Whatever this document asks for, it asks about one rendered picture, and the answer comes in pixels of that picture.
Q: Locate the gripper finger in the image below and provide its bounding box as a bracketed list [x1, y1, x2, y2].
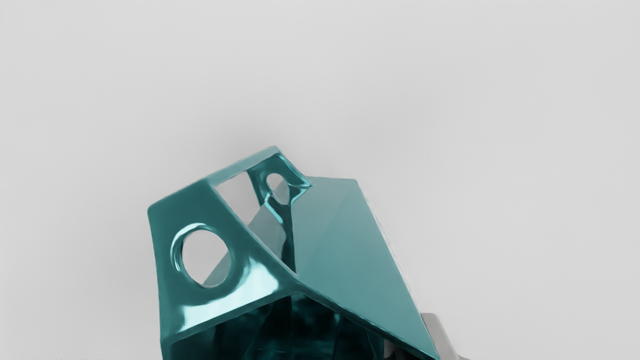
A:
[385, 312, 470, 360]

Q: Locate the teal faceted mug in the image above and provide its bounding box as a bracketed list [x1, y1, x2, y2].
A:
[147, 145, 442, 360]

